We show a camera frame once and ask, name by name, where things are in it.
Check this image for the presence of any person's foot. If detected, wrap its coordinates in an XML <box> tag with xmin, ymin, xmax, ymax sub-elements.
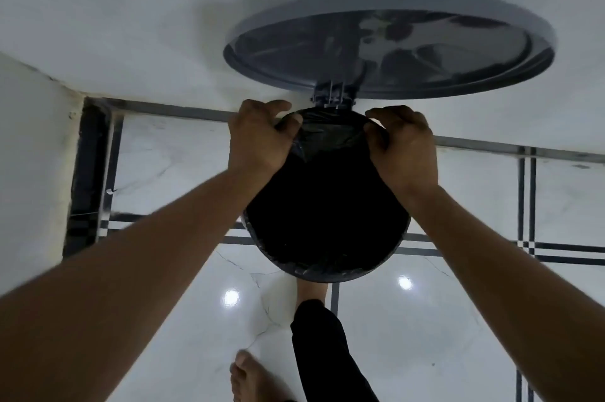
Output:
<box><xmin>295</xmin><ymin>276</ymin><xmax>330</xmax><ymax>311</ymax></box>
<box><xmin>229</xmin><ymin>349</ymin><xmax>296</xmax><ymax>402</ymax></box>

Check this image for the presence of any person's right forearm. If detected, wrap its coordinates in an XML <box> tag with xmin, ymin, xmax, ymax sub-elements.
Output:
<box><xmin>406</xmin><ymin>184</ymin><xmax>605</xmax><ymax>402</ymax></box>

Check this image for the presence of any person's right hand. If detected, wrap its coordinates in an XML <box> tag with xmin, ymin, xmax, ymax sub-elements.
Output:
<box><xmin>362</xmin><ymin>105</ymin><xmax>441</xmax><ymax>204</ymax></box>

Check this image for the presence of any person's right foot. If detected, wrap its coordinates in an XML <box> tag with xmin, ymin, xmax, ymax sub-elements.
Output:
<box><xmin>295</xmin><ymin>276</ymin><xmax>330</xmax><ymax>311</ymax></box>

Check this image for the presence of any person's right leg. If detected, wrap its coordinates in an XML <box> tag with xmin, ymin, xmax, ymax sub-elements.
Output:
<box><xmin>283</xmin><ymin>298</ymin><xmax>379</xmax><ymax>402</ymax></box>

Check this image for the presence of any person's left foot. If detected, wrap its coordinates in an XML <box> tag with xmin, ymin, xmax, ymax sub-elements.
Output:
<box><xmin>229</xmin><ymin>349</ymin><xmax>296</xmax><ymax>402</ymax></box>

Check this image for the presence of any person's left forearm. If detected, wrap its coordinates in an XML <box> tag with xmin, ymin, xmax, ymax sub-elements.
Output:
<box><xmin>0</xmin><ymin>165</ymin><xmax>265</xmax><ymax>402</ymax></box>

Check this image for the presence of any black trash bag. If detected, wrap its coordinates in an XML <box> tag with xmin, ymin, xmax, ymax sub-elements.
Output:
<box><xmin>243</xmin><ymin>106</ymin><xmax>412</xmax><ymax>282</ymax></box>

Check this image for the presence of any person's left hand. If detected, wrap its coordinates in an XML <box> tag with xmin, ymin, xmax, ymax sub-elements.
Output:
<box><xmin>228</xmin><ymin>99</ymin><xmax>303</xmax><ymax>178</ymax></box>

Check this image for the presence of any grey pedal trash bin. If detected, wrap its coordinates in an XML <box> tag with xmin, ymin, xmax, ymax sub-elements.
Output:
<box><xmin>222</xmin><ymin>0</ymin><xmax>557</xmax><ymax>284</ymax></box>

